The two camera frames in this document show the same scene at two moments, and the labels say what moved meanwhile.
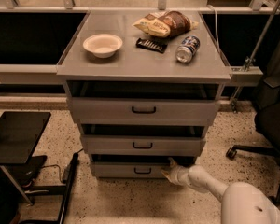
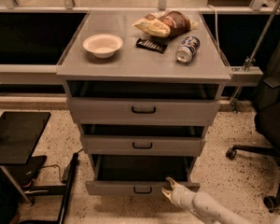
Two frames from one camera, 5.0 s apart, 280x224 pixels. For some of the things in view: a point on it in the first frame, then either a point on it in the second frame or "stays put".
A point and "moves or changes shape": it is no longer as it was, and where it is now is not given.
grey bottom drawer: (129, 170) moves or changes shape
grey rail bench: (28, 44) stays put
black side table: (13, 137) stays put
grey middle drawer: (125, 146) stays put
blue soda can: (186, 50) stays put
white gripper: (176, 174) to (181, 195)
